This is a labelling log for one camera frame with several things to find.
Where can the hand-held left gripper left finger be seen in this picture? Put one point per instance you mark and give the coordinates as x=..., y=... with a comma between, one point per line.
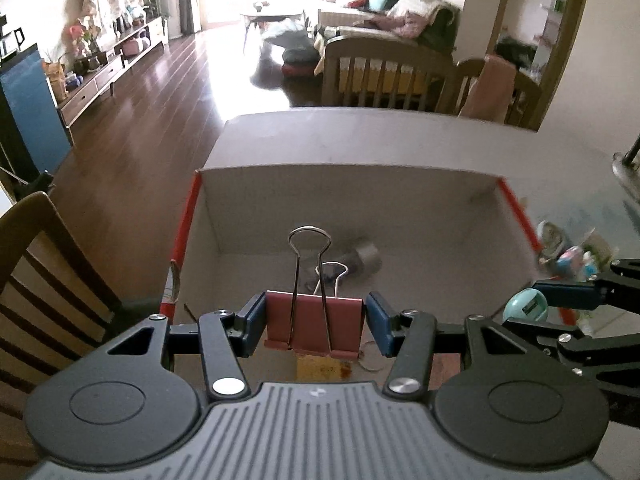
x=252, y=325

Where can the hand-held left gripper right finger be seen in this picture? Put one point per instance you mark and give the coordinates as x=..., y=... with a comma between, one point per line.
x=380, y=325

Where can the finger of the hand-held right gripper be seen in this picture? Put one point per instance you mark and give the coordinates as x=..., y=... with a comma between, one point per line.
x=570, y=296
x=600, y=355

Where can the teal round timer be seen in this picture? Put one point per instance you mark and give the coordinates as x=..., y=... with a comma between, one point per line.
x=525, y=306

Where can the red binder clip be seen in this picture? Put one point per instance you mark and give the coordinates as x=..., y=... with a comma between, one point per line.
x=310, y=322

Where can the cardboard box with red sides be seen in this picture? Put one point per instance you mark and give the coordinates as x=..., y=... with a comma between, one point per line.
x=350, y=200

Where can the pink small toy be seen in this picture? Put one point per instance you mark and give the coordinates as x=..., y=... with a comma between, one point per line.
x=566, y=261

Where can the small items beside box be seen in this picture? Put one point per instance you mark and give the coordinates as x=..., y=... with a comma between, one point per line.
x=594, y=260

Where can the grey cylindrical item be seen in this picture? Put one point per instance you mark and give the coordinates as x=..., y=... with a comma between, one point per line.
x=364, y=259

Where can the grey desk lamp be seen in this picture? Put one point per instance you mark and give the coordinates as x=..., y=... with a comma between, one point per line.
x=627, y=170

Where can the dark wooden chair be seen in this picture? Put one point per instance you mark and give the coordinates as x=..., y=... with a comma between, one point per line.
x=385, y=52
x=527, y=95

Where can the brown slatted wooden chair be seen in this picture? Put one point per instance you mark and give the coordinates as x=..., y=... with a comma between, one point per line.
x=45, y=280

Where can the pink towel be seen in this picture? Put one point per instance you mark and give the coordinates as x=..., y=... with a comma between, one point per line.
x=487, y=87

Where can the yellow chair cushion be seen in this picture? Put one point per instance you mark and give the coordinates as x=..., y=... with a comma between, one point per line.
x=385, y=82

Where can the wooden television cabinet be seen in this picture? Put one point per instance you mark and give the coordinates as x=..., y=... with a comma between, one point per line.
x=100, y=77

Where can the pink patterned blanket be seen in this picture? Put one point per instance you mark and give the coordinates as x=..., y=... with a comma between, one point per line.
x=395, y=24

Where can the pink pot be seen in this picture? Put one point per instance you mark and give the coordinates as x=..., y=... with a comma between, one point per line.
x=132, y=46

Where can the black cabinet with blue front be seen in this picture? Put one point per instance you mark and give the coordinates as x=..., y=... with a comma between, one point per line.
x=27, y=110

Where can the beige sofa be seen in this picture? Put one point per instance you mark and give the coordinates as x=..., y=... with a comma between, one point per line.
x=350, y=15

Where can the oval coffee table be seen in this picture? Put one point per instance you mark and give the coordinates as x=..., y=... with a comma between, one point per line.
x=272, y=12

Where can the pink flower bouquet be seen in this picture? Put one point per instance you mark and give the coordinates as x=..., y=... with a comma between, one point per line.
x=80, y=35

